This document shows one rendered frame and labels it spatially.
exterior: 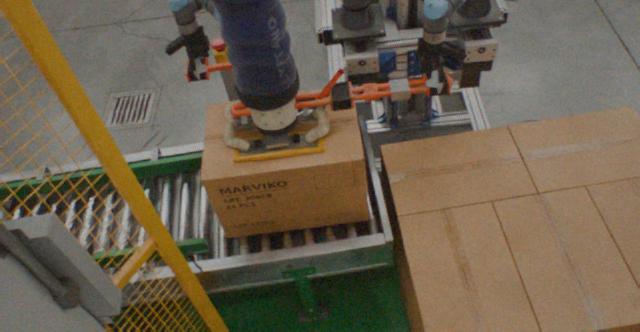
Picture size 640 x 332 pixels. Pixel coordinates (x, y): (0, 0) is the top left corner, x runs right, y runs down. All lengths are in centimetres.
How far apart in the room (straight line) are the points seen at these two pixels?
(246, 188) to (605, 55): 273
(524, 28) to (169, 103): 252
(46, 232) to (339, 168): 123
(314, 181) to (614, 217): 121
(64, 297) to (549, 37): 358
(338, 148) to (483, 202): 70
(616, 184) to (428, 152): 79
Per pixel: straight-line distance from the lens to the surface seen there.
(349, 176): 203
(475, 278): 217
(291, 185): 204
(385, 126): 305
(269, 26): 168
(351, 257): 223
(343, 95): 197
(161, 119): 376
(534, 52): 395
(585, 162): 259
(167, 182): 261
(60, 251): 101
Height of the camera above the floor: 245
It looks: 49 degrees down
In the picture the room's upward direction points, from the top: 10 degrees counter-clockwise
